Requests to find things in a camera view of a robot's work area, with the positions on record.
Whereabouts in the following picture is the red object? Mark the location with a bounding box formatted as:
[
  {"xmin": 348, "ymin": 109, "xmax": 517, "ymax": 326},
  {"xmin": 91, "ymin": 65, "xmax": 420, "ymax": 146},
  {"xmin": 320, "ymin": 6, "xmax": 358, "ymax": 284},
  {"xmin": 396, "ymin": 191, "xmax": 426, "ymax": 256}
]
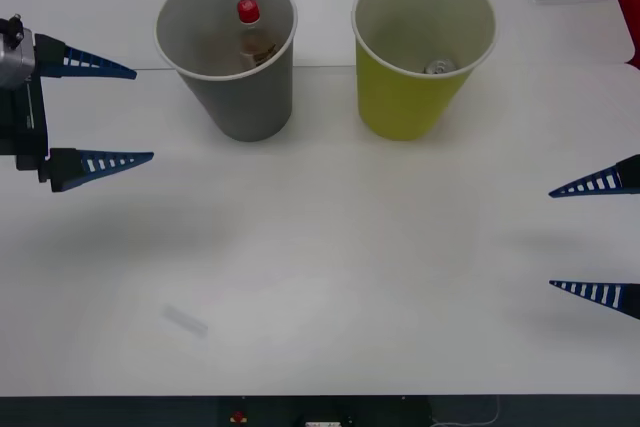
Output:
[{"xmin": 616, "ymin": 0, "xmax": 640, "ymax": 69}]

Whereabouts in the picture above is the yellow-green plastic waste bin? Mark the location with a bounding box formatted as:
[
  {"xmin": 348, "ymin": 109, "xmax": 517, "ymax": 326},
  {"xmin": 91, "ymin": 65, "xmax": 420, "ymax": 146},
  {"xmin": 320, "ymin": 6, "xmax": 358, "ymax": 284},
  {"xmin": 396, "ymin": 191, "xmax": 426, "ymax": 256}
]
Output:
[{"xmin": 351, "ymin": 0, "xmax": 499, "ymax": 142}]

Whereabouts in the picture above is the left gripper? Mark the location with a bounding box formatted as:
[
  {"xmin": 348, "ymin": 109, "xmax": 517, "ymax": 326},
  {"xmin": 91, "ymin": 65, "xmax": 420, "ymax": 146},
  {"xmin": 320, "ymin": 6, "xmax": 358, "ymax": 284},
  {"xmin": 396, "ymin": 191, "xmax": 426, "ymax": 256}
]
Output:
[{"xmin": 0, "ymin": 33, "xmax": 156, "ymax": 194}]

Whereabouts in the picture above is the dark robot base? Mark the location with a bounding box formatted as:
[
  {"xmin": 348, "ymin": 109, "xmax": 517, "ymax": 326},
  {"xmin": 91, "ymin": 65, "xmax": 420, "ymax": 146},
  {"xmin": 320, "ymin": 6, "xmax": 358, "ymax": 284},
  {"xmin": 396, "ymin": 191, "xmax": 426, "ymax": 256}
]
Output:
[{"xmin": 0, "ymin": 394, "xmax": 640, "ymax": 427}]

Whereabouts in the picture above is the white cable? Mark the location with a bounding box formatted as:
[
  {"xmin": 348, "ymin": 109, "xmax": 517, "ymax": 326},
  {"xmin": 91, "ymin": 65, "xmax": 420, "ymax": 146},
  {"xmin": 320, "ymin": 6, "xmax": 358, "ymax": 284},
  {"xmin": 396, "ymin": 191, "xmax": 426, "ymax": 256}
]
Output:
[{"xmin": 432, "ymin": 395, "xmax": 501, "ymax": 427}]

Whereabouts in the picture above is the clear bottle with red cap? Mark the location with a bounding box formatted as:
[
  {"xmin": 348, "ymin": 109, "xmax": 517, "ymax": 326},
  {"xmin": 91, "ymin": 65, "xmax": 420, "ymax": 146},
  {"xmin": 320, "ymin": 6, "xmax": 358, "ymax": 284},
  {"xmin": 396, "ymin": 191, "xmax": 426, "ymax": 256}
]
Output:
[{"xmin": 235, "ymin": 0, "xmax": 279, "ymax": 71}]

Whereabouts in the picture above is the grey plastic waste bin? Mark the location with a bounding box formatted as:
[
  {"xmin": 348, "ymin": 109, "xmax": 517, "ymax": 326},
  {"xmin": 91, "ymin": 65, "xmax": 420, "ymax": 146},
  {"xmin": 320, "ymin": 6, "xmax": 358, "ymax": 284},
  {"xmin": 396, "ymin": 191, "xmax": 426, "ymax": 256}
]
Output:
[{"xmin": 153, "ymin": 0, "xmax": 300, "ymax": 143}]

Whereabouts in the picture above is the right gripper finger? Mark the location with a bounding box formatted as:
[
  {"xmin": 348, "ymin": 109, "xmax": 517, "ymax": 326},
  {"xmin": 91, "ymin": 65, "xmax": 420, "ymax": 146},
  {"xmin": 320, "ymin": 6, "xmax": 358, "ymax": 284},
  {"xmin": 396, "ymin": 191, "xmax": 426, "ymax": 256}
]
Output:
[
  {"xmin": 548, "ymin": 153, "xmax": 640, "ymax": 198},
  {"xmin": 548, "ymin": 279, "xmax": 640, "ymax": 321}
]

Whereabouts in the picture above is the silver drink can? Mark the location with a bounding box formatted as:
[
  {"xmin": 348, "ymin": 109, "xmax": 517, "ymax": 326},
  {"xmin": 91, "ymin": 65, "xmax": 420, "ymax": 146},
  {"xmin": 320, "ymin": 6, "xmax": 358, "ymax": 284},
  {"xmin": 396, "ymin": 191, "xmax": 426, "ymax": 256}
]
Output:
[{"xmin": 424, "ymin": 59, "xmax": 459, "ymax": 76}]

